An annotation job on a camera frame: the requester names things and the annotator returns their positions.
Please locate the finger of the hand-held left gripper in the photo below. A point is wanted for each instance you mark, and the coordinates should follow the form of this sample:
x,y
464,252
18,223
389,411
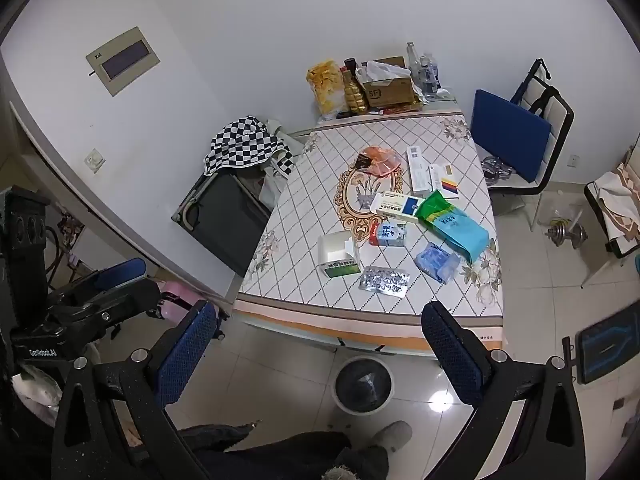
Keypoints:
x,y
120,271
115,302

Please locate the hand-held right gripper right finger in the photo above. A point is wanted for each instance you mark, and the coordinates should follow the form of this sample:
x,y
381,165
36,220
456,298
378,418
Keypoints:
x,y
452,355

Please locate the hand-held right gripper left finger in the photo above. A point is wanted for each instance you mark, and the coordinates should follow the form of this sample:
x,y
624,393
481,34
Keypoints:
x,y
186,355

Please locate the white round trash bin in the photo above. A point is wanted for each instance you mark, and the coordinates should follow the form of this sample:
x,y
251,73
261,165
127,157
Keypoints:
x,y
364,385

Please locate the blue plastic packet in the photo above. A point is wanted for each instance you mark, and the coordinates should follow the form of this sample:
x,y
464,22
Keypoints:
x,y
436,261

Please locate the silver blister pack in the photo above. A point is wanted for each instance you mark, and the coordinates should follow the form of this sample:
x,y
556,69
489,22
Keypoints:
x,y
384,282

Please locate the white and blue medicine box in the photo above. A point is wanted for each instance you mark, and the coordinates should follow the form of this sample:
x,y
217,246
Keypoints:
x,y
395,207

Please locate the pink suitcase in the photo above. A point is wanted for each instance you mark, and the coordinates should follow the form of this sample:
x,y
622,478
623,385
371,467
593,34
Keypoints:
x,y
175,305

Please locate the grey fluffy slipper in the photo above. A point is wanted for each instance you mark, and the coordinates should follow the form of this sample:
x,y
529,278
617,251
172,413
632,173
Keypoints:
x,y
392,440

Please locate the white crumpled cloth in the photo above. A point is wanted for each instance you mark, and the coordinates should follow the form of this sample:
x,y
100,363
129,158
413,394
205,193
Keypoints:
x,y
37,392

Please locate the person's dark trousers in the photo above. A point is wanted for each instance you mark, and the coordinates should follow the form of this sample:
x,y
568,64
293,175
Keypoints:
x,y
280,452

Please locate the small blue and red carton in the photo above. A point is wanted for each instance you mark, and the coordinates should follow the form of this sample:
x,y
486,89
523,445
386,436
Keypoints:
x,y
389,235

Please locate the open white and green box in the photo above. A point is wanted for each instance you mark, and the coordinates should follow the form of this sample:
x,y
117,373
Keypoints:
x,y
340,260

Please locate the black device with blue lines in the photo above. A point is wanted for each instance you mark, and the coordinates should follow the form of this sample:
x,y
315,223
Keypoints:
x,y
607,350

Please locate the metal dumbbell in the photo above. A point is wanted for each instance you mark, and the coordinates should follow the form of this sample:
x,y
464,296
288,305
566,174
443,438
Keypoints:
x,y
567,234

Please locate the black and white checkered cloth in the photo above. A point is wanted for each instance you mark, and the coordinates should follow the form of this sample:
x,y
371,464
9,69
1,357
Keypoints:
x,y
240,145

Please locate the white box with colour stripes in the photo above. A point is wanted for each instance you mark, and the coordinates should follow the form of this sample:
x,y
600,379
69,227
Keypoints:
x,y
445,180

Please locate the white tote bag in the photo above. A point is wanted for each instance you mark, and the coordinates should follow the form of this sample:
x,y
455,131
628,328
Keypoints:
x,y
280,185

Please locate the table with patterned tablecloth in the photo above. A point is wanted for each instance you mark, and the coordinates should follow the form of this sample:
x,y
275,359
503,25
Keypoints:
x,y
300,210

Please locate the long white box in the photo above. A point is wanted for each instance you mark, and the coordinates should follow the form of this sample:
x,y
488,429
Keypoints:
x,y
419,172

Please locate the orange plastic bag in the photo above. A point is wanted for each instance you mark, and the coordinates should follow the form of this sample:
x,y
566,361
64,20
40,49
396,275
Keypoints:
x,y
384,161

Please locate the small dark packet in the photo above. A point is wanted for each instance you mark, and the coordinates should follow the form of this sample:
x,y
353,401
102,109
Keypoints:
x,y
363,161

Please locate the blue cushion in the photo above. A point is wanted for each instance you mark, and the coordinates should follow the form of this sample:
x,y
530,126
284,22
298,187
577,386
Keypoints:
x,y
510,135

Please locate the beige cloth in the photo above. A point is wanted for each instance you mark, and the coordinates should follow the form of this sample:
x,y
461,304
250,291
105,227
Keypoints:
x,y
620,200

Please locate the chair with blue cushion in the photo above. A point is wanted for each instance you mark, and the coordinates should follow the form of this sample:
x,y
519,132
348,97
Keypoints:
x,y
560,120

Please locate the cardboard box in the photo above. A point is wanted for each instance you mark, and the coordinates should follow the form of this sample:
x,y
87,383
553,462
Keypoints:
x,y
392,92

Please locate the yellow bag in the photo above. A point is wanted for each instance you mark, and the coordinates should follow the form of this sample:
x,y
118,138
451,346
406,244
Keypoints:
x,y
325,85

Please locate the gold bottle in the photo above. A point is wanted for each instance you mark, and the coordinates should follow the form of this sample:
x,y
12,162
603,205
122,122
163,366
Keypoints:
x,y
356,92

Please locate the clear plastic water bottle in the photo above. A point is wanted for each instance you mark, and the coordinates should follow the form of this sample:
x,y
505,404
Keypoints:
x,y
430,75

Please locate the white plastic bag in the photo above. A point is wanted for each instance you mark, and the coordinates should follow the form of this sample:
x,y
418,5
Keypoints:
x,y
382,70

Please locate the clear glass bottle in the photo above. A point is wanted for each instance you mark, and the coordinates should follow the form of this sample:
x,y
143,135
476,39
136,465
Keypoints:
x,y
414,62

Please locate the wall switch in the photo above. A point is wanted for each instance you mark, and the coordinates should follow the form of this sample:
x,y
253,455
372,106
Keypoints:
x,y
95,161

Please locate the black frame chair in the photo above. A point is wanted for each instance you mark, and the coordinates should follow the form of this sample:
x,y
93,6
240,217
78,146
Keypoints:
x,y
600,210

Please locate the wall electrical panel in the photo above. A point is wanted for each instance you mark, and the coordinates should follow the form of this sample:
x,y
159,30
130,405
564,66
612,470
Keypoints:
x,y
125,62

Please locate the wall socket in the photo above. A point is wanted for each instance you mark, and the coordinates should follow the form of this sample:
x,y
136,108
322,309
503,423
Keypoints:
x,y
574,161

